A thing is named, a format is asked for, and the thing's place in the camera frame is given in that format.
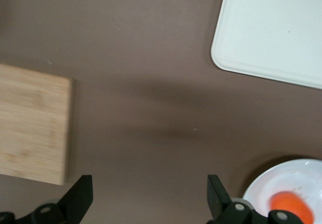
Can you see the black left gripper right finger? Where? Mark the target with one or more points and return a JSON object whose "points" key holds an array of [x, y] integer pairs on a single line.
{"points": [[221, 204]]}

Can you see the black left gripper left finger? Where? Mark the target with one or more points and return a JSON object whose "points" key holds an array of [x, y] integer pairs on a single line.
{"points": [[78, 198]]}

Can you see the orange fruit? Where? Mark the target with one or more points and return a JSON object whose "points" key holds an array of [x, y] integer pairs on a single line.
{"points": [[291, 204]]}

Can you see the white round plate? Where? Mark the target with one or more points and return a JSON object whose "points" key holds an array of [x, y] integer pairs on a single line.
{"points": [[289, 173]]}

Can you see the wooden cutting board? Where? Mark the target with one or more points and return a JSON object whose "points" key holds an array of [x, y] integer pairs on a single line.
{"points": [[32, 123]]}

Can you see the cream tray with bear print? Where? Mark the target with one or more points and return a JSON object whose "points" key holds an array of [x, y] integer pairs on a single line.
{"points": [[271, 27]]}

